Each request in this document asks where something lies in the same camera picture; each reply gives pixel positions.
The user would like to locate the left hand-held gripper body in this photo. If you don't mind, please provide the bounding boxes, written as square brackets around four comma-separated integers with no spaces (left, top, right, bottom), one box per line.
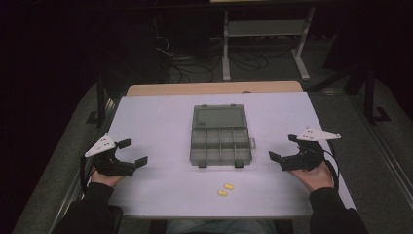
[84,133,137,177]

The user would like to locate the person's right hand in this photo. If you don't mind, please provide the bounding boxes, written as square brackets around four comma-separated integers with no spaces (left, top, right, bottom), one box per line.
[287,160,336,193]

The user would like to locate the grey plastic compartment box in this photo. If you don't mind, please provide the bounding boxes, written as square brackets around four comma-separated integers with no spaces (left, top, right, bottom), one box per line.
[189,103,257,169]

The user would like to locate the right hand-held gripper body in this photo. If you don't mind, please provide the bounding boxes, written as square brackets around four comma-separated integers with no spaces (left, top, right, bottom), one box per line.
[279,127,342,173]

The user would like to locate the black cables on floor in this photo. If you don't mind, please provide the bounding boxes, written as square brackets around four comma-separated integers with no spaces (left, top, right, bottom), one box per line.
[153,34,271,85]

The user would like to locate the right hand-held gripper cable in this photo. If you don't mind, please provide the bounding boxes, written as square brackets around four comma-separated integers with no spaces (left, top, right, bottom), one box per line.
[316,139,341,193]

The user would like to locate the white metal stand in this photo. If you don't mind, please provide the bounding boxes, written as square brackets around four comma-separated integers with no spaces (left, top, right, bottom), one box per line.
[221,5,318,83]

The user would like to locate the person's left hand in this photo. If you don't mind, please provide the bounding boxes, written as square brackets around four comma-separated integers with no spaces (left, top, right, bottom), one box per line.
[90,168,126,189]

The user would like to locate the black metal frame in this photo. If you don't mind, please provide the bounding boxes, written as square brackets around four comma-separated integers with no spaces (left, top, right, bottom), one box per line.
[85,77,125,129]

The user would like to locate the black metal stand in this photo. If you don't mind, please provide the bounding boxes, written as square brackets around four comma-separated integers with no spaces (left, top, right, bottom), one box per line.
[343,63,393,125]

